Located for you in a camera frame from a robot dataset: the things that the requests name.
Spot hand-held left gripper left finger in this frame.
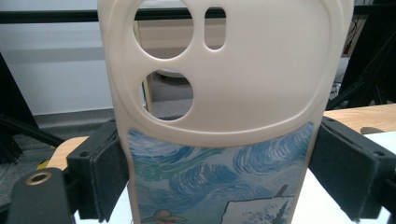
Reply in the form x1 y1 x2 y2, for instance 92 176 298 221
66 119 132 224

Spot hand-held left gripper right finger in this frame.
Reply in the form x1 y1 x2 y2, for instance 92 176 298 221
307 116 396 223

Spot cream painted phone case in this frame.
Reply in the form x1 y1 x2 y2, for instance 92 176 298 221
96 0 356 224

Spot black metal stand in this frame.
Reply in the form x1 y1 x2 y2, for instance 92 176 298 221
0 51 67 165
324 31 396 112

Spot white cabinet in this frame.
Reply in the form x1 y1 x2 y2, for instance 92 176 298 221
0 0 151 117

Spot black horizontal bar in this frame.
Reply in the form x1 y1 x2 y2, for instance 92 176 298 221
0 4 396 25

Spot cables under desk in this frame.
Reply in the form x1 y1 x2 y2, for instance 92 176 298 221
341 14 362 56

